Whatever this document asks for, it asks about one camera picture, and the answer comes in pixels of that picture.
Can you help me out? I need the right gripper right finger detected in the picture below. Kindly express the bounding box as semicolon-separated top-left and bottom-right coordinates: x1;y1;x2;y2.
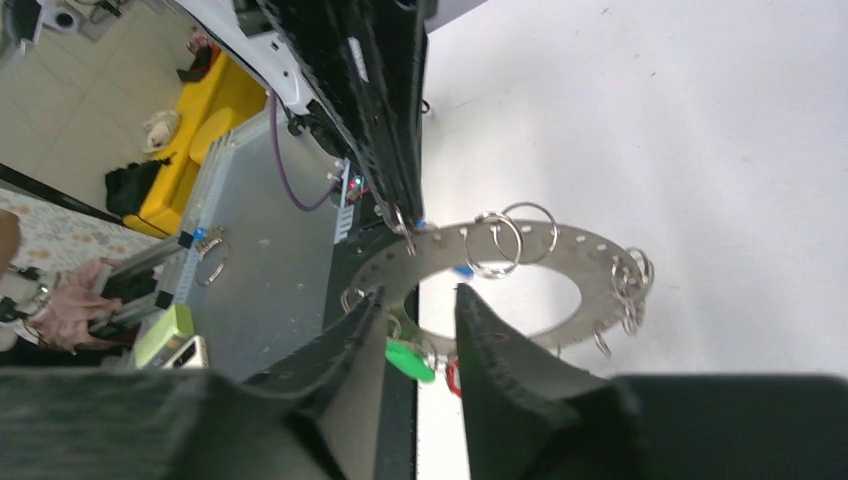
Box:
455;286;608;479

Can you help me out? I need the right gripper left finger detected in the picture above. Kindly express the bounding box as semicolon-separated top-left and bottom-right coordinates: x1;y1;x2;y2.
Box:
246;311;388;479

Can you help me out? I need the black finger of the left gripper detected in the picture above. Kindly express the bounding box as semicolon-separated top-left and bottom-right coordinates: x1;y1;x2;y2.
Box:
259;0;428;229

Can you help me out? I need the green key tag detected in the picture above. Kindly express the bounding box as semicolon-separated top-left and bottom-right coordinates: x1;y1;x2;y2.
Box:
385;340;436;383

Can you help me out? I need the red key tag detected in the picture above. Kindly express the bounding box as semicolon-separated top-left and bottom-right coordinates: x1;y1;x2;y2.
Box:
445;359;462;398

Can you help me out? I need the blue key tag with key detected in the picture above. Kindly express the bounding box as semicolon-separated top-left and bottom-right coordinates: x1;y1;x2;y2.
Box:
453;265;474;279

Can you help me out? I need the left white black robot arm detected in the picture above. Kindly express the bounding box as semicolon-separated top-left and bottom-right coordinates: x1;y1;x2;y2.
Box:
179;1;438;232

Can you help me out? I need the spare keyring with keys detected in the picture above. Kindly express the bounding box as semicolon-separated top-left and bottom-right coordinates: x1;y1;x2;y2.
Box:
194;224;230;287

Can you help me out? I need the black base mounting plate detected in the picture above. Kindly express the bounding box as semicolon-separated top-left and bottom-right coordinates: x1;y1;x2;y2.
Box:
324;198;417;479

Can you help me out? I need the yellow sofa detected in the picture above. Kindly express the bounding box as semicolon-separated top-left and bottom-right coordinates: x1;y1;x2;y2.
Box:
123;53;267;238

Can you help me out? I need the white smartphone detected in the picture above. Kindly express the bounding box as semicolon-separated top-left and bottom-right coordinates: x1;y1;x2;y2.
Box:
161;335;209;369

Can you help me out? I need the green power bank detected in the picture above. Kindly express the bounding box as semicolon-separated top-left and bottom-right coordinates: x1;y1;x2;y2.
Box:
133;303;195;369

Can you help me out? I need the black bag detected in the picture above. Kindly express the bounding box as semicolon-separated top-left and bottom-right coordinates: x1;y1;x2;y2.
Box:
104;157;172;217

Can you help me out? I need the pink cloth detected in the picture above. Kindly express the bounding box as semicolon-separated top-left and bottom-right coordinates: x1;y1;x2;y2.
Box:
26;257;122;352

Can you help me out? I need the left white cable duct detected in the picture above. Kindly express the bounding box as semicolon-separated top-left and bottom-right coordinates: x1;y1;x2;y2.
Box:
334;161;357;245

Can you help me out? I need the aluminium frame rail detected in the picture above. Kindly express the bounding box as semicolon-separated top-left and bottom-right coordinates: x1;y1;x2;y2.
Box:
86;119;280;333

